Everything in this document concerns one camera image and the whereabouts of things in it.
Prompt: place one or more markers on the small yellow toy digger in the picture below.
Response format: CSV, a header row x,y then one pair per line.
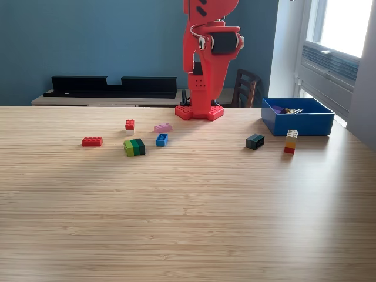
x,y
293,111

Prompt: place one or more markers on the dark wooden chair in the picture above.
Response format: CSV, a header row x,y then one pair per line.
x,y
245,88

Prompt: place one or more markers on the small blue brick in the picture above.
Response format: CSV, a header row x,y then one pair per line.
x,y
161,140

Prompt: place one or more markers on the green brick stack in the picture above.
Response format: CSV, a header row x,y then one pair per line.
x,y
133,148

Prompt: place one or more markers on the black shelf unit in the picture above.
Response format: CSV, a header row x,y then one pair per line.
x,y
88,88

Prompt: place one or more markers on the white yellow red brick tower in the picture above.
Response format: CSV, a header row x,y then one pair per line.
x,y
290,144

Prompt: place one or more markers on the dark green brick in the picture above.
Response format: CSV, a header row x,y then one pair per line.
x,y
255,142

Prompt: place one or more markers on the grey wall heater unit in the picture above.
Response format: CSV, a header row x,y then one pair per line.
x,y
329,73

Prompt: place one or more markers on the purple and pink brick stack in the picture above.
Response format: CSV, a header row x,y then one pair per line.
x,y
277,109

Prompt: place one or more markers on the white window frame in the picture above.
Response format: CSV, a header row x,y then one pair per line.
x,y
318,29

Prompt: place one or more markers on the pale wooden sideboard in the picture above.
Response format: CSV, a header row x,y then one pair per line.
x,y
88,102

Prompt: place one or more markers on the blue plastic bin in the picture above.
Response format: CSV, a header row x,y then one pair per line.
x,y
302,124

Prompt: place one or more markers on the red and white brick stack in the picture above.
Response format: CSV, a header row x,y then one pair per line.
x,y
130,125

